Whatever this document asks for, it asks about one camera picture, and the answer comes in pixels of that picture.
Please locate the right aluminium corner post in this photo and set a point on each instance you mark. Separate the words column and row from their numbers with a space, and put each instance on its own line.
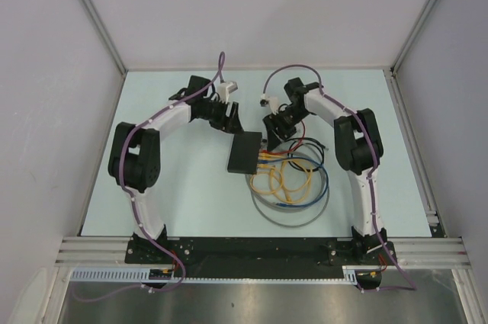
column 419, row 23

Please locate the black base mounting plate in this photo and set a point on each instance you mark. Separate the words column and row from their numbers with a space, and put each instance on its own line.
column 370, row 275

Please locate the grey slotted cable duct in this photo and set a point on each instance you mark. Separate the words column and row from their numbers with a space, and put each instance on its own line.
column 138, row 275

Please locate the aluminium front frame rail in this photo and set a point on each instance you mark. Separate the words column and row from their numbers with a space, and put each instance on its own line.
column 407, row 252

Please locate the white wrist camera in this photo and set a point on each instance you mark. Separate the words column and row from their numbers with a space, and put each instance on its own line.
column 225, row 89
column 271, row 102

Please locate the black network switch box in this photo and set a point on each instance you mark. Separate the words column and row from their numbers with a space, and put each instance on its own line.
column 244, row 153

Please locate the left aluminium corner post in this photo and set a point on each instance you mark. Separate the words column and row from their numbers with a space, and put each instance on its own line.
column 102, row 31

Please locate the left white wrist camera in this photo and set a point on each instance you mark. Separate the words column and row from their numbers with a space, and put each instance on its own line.
column 225, row 89

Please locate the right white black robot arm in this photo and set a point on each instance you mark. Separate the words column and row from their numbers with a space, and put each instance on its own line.
column 358, row 149

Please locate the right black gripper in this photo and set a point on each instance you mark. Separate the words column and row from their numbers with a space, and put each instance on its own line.
column 275, row 136

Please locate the aluminium corner post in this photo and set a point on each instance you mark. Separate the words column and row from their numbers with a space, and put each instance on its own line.
column 102, row 31
column 419, row 23

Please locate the right aluminium side rail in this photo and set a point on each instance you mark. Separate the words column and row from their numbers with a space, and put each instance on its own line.
column 423, row 183

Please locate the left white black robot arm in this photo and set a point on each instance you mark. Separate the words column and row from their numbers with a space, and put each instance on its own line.
column 135, row 158

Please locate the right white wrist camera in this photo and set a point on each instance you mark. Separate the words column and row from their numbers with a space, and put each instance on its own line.
column 271, row 102

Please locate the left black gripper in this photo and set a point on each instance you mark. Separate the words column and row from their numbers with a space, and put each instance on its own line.
column 230, row 123

